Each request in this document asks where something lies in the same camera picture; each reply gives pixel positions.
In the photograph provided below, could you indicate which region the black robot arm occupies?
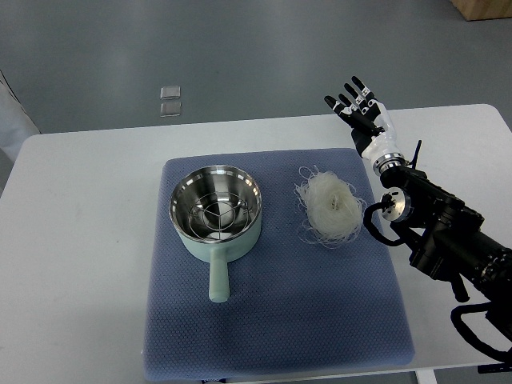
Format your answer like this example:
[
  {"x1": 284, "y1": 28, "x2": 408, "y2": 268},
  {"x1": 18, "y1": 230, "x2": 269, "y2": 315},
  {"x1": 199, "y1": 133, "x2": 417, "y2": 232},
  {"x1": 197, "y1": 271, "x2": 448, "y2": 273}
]
[{"x1": 362, "y1": 151, "x2": 511, "y2": 369}]

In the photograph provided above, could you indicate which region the white vermicelli nest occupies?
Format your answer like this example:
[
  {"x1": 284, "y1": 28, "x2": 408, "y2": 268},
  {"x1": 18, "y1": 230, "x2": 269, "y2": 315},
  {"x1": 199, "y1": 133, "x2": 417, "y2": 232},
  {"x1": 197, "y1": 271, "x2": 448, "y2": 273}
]
[{"x1": 294, "y1": 166, "x2": 368, "y2": 249}]

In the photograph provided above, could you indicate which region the blue textured mat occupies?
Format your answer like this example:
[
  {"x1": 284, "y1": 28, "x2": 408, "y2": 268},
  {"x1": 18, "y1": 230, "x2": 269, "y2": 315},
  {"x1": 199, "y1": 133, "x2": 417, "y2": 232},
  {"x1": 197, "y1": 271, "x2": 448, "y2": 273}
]
[{"x1": 142, "y1": 148, "x2": 414, "y2": 382}]

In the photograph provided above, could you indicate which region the black control box under table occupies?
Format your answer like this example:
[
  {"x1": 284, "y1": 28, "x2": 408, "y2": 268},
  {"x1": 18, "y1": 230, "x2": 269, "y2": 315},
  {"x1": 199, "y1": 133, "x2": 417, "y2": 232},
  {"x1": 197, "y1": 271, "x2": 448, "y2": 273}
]
[{"x1": 477, "y1": 363, "x2": 512, "y2": 374}]

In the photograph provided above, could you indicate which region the white cloth at left edge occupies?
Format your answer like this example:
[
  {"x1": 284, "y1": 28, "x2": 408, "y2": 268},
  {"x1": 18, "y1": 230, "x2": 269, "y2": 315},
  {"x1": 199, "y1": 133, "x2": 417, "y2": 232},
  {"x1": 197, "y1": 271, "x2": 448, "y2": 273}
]
[{"x1": 0, "y1": 72, "x2": 41, "y2": 162}]

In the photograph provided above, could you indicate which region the upper floor socket plate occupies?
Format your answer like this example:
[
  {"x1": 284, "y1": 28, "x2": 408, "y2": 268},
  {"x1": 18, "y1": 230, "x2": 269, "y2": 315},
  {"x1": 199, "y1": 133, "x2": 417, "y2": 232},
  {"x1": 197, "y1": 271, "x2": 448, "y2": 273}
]
[{"x1": 160, "y1": 86, "x2": 181, "y2": 100}]

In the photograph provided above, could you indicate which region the wooden box corner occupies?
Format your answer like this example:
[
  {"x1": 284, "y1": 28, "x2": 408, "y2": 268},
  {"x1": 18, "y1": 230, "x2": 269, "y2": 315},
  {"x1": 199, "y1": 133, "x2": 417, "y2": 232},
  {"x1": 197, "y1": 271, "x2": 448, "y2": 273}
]
[{"x1": 451, "y1": 0, "x2": 511, "y2": 21}]

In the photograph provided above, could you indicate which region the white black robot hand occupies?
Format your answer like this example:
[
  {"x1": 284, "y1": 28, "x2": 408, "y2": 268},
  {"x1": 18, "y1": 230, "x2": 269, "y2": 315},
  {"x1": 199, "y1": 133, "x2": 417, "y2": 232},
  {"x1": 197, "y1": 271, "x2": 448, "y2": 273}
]
[{"x1": 324, "y1": 76, "x2": 406, "y2": 176}]

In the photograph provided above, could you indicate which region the mint green pot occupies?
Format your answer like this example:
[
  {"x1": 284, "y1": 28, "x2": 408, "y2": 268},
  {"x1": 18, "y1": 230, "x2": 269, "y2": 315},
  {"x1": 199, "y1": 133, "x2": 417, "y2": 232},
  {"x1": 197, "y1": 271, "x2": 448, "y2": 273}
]
[{"x1": 169, "y1": 165, "x2": 262, "y2": 303}]

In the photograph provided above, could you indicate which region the round wire steaming rack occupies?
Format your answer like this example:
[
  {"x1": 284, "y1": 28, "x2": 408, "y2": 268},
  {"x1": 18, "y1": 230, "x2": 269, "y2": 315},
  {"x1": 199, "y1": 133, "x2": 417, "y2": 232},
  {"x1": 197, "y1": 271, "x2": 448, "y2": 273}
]
[{"x1": 187, "y1": 201, "x2": 251, "y2": 242}]

